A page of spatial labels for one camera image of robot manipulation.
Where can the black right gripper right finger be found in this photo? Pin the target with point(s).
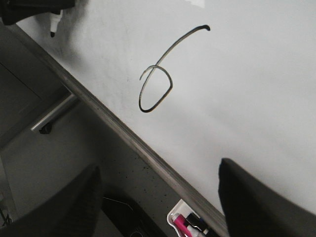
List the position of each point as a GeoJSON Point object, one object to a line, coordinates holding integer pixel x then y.
{"type": "Point", "coordinates": [252, 209]}

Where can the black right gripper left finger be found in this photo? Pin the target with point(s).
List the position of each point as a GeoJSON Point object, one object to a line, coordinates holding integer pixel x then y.
{"type": "Point", "coordinates": [72, 212]}

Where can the black whiteboard marker pen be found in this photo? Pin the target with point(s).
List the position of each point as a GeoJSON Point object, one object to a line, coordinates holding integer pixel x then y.
{"type": "Point", "coordinates": [55, 18]}

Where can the white whiteboard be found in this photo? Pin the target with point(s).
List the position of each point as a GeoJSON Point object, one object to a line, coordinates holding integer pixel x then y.
{"type": "Point", "coordinates": [202, 80]}

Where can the black marker in tray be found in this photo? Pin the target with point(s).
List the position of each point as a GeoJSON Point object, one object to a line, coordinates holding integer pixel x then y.
{"type": "Point", "coordinates": [196, 226]}

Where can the white marker tray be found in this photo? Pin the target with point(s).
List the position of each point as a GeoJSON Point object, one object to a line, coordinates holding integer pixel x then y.
{"type": "Point", "coordinates": [182, 208]}

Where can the pink marker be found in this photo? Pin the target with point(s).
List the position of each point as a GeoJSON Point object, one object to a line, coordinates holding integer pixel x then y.
{"type": "Point", "coordinates": [185, 228]}

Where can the grey cabinet with slot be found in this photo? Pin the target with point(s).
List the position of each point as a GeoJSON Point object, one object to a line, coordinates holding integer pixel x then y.
{"type": "Point", "coordinates": [28, 88]}

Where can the metal whiteboard tray rail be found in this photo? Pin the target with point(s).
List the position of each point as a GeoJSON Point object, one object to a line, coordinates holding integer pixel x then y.
{"type": "Point", "coordinates": [190, 195]}

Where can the metal bar handle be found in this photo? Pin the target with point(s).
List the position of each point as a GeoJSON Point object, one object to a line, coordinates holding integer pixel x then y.
{"type": "Point", "coordinates": [45, 123]}

